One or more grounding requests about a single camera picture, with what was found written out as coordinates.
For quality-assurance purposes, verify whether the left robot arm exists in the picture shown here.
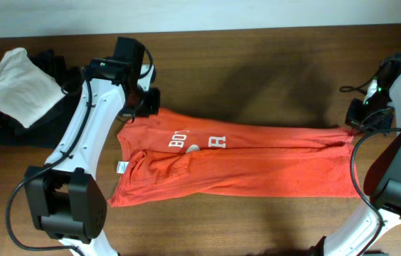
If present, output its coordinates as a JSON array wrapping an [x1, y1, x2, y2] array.
[[21, 58, 160, 255]]

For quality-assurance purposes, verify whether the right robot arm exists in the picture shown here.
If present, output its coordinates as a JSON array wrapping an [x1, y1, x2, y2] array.
[[308, 53, 401, 256]]

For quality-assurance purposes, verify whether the red printed t-shirt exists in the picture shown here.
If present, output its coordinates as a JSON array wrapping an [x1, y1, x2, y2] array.
[[109, 110, 357, 207]]

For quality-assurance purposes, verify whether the black folded clothes pile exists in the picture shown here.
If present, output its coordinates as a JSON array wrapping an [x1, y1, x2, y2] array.
[[0, 49, 81, 149]]

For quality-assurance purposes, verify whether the white folded cloth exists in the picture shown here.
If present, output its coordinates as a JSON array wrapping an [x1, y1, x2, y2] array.
[[0, 48, 65, 128]]

